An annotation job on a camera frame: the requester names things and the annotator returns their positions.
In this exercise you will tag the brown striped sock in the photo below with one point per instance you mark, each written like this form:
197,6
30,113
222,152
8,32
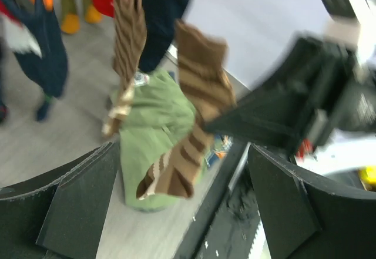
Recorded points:
130,39
205,84

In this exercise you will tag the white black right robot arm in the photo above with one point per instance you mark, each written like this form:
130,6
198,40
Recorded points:
352,23

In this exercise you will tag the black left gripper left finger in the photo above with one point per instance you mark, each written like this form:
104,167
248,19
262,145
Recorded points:
60,213

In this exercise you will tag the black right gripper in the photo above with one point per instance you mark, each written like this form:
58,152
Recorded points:
319,87

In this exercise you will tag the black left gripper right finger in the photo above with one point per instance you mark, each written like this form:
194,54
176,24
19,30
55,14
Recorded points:
306,215

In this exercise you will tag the navy cream cuff sock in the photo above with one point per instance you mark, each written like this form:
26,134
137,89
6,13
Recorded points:
160,16

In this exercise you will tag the navy patterned sock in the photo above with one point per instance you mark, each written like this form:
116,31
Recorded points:
35,39

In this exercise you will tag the green crumpled garment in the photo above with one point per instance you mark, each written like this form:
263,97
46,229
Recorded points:
161,116

